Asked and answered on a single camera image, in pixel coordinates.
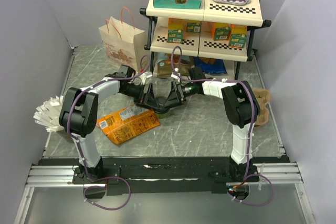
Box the green paper coffee cup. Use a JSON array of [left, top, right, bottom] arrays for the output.
[[155, 112, 169, 119]]

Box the brown chips bag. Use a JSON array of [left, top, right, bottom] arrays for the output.
[[156, 52, 193, 78]]

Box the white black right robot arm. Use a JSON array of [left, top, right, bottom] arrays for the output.
[[163, 67, 260, 181]]

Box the brown cardboard cup carrier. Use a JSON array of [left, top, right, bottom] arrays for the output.
[[253, 89, 271, 127]]

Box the white Cream Bear paper bag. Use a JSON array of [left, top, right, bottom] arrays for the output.
[[99, 15, 150, 72]]

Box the black plastic cup lid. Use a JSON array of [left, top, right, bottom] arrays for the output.
[[153, 96, 170, 114]]

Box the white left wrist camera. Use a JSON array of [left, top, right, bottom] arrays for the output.
[[140, 71, 153, 82]]

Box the blue chips bag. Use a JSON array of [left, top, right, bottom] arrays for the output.
[[194, 57, 227, 75]]

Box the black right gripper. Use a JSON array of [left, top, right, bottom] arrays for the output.
[[163, 81, 196, 109]]

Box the cream black three-tier shelf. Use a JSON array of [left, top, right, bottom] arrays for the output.
[[140, 0, 271, 80]]

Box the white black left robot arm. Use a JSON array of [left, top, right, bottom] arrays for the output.
[[59, 65, 160, 183]]

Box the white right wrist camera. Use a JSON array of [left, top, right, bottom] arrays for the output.
[[171, 69, 181, 82]]

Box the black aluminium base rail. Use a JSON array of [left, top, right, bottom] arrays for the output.
[[26, 156, 303, 200]]

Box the white paper straws bundle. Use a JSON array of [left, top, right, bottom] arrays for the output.
[[33, 95, 64, 133]]

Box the orange green snack box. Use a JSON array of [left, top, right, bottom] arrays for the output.
[[167, 18, 184, 44], [208, 22, 231, 41], [228, 24, 247, 49], [186, 20, 202, 33]]

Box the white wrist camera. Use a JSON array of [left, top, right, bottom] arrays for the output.
[[171, 69, 181, 82], [140, 71, 153, 82]]

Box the orange chips bag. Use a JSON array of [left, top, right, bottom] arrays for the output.
[[97, 105, 160, 145]]

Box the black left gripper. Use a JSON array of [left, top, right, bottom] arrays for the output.
[[122, 83, 159, 110]]

